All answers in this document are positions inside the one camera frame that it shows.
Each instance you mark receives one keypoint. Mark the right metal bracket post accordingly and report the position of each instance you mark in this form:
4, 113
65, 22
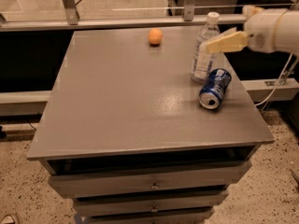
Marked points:
188, 11

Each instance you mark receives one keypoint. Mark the clear blue-label plastic bottle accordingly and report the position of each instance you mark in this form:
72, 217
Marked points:
202, 60

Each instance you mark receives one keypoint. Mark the left metal bracket post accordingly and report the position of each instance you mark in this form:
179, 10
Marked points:
71, 12

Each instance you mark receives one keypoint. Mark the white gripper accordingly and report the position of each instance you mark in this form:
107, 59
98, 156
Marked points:
261, 32

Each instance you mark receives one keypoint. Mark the middle grey drawer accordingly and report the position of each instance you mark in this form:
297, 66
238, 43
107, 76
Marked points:
153, 202

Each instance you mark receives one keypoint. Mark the top grey drawer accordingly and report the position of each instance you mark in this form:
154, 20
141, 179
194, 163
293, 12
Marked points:
152, 179

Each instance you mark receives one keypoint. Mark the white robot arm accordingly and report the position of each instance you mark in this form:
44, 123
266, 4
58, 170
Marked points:
286, 36

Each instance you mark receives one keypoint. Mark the orange fruit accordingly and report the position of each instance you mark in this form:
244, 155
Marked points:
155, 36

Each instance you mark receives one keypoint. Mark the grey drawer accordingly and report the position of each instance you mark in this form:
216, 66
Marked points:
153, 202
152, 179
162, 217

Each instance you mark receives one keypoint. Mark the bottom grey drawer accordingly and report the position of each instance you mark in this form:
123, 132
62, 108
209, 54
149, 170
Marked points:
162, 217

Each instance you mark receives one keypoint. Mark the metal bracket post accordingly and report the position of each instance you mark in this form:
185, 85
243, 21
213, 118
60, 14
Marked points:
71, 12
188, 11

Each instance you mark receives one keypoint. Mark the grey drawer cabinet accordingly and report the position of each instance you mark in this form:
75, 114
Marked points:
119, 103

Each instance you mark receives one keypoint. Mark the blue pepsi can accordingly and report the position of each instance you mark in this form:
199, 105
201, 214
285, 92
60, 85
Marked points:
212, 93

